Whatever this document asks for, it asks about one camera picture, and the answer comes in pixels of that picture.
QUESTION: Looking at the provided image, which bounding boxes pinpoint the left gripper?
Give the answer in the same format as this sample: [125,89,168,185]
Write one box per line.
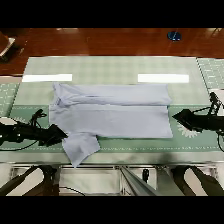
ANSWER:
[37,123,69,148]

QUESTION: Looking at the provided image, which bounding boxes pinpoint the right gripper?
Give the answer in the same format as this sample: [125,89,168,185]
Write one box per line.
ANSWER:
[171,108,203,133]

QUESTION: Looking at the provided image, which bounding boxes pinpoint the light blue shirt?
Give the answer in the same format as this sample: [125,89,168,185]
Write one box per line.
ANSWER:
[48,81,174,169]

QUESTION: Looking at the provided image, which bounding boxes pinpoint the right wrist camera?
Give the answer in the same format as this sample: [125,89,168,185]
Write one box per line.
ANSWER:
[207,91,223,118]

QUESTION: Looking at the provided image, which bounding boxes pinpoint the black cable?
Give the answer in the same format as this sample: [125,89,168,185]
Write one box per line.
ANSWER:
[0,139,40,152]
[216,130,224,153]

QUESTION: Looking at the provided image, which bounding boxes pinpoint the silver frame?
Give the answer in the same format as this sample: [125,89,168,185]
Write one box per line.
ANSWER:
[0,161,224,197]

